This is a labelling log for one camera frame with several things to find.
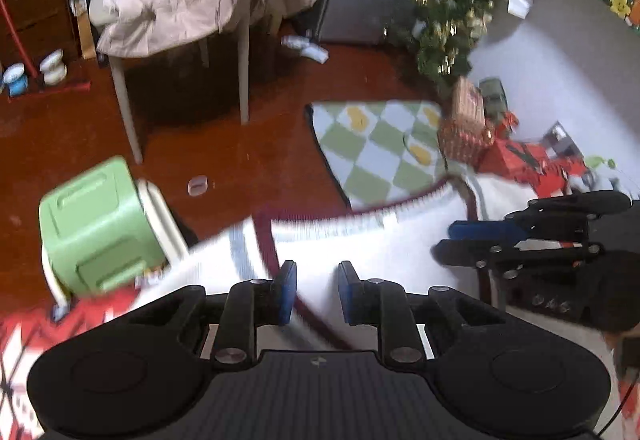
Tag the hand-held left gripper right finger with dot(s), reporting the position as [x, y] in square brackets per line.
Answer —
[348, 292]

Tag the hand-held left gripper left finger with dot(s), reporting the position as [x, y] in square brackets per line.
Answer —
[286, 292]

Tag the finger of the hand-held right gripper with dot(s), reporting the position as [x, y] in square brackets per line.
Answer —
[465, 252]
[480, 230]

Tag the white knit vest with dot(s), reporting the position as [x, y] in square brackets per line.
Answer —
[400, 260]

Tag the red gift box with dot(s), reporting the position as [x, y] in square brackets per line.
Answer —
[520, 158]

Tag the tan patterned gift box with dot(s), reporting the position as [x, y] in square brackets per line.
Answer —
[467, 115]

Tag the small green plant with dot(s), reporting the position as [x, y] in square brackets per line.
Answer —
[602, 164]

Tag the green checkered rug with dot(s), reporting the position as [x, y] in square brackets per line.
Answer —
[380, 145]

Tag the green gift box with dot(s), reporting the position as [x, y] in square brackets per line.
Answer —
[492, 93]

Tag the small clear cap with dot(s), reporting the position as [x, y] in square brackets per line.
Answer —
[197, 184]

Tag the green plastic stool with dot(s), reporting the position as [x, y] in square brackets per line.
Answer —
[95, 230]

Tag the small Christmas tree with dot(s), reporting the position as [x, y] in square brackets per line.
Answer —
[450, 30]

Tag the white chair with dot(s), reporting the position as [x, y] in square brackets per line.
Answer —
[127, 120]

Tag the white paper scraps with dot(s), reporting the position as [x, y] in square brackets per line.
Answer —
[305, 46]

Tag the red patterned blanket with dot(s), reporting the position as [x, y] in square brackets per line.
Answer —
[30, 345]

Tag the blue white cup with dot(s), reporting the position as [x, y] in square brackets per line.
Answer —
[15, 79]

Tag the wooden drawer cabinet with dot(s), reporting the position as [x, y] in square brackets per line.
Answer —
[40, 15]

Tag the white wall charger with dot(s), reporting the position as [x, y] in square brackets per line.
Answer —
[560, 138]

